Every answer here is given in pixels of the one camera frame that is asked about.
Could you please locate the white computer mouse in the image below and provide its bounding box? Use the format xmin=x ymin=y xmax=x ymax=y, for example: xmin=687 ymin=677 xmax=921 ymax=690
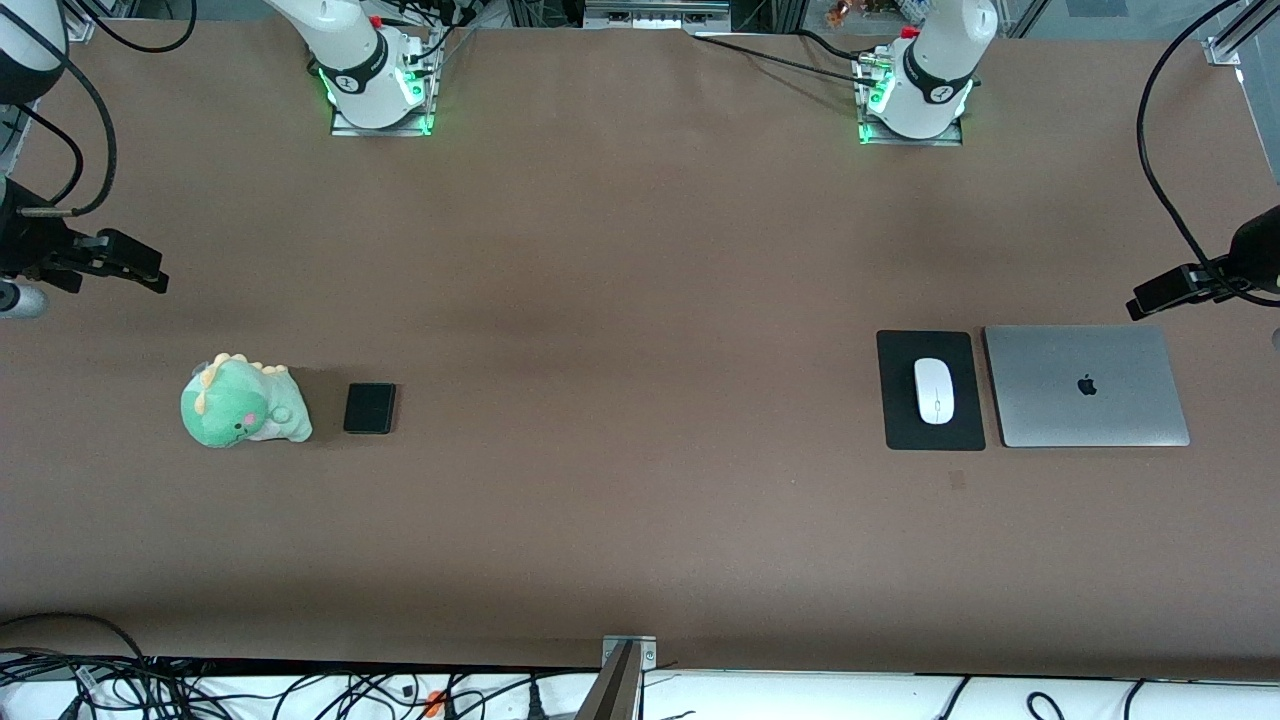
xmin=913 ymin=357 xmax=956 ymax=426

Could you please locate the small black square box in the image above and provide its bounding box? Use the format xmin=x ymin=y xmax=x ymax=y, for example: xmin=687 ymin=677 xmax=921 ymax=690
xmin=343 ymin=382 xmax=398 ymax=436

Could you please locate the black mouse pad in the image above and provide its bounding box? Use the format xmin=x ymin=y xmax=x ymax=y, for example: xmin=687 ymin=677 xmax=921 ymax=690
xmin=876 ymin=330 xmax=987 ymax=452

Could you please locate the silver closed laptop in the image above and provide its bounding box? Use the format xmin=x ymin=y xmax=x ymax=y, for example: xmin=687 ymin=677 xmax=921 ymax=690
xmin=983 ymin=324 xmax=1192 ymax=449

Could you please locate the green dinosaur plush toy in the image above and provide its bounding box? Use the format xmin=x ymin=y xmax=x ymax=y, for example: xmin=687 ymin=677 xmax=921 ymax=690
xmin=180 ymin=351 xmax=314 ymax=450

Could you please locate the aluminium profile bar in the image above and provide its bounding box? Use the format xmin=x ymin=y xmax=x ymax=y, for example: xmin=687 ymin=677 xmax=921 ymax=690
xmin=1205 ymin=0 xmax=1280 ymax=66

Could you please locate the silver metal box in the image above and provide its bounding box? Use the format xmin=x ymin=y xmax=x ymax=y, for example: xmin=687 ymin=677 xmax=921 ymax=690
xmin=583 ymin=0 xmax=733 ymax=31

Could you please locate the black support beam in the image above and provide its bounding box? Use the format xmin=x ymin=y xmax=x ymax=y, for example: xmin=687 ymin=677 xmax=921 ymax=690
xmin=575 ymin=640 xmax=641 ymax=720

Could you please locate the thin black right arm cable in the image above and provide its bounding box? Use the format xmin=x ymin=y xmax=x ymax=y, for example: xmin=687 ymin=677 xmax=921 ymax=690
xmin=12 ymin=102 xmax=86 ymax=208

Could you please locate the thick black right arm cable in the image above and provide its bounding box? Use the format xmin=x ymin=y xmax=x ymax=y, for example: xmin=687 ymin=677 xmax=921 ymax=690
xmin=15 ymin=15 xmax=119 ymax=216

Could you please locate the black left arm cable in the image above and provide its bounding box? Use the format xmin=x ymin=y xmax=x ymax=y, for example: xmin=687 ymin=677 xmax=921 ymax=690
xmin=1136 ymin=0 xmax=1280 ymax=306

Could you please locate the black looped cable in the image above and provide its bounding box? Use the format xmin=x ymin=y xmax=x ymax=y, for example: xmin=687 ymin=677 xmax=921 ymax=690
xmin=62 ymin=0 xmax=198 ymax=54

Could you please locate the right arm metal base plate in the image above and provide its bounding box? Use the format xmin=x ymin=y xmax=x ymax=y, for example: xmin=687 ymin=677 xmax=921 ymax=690
xmin=330 ymin=95 xmax=438 ymax=138

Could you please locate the black arched cable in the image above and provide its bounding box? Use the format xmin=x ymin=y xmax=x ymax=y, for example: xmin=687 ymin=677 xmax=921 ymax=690
xmin=0 ymin=611 xmax=153 ymax=663

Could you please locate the short black table cable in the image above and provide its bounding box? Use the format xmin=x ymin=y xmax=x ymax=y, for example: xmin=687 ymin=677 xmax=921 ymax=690
xmin=795 ymin=28 xmax=866 ymax=63

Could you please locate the long black table cable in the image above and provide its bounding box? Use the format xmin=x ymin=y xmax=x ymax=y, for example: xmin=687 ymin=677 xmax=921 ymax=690
xmin=690 ymin=33 xmax=871 ymax=86

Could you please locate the small metal bracket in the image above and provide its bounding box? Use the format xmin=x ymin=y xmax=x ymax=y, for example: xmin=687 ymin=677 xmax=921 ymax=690
xmin=601 ymin=634 xmax=658 ymax=673

